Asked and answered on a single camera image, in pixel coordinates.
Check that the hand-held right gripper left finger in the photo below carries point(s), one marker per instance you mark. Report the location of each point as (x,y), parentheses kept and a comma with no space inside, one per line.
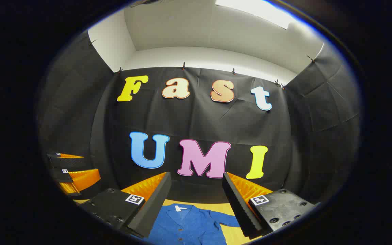
(153,200)

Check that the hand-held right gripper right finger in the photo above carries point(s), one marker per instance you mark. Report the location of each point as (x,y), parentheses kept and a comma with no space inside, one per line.
(237,200)

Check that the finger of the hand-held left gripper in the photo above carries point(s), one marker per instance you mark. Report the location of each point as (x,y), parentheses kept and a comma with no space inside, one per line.
(66,163)
(61,176)

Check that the blue button shirt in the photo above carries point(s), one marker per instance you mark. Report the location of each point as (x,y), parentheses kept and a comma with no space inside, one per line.
(189,224)

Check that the row of small backdrop clips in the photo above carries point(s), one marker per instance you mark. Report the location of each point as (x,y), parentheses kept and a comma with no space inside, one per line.
(183,65)

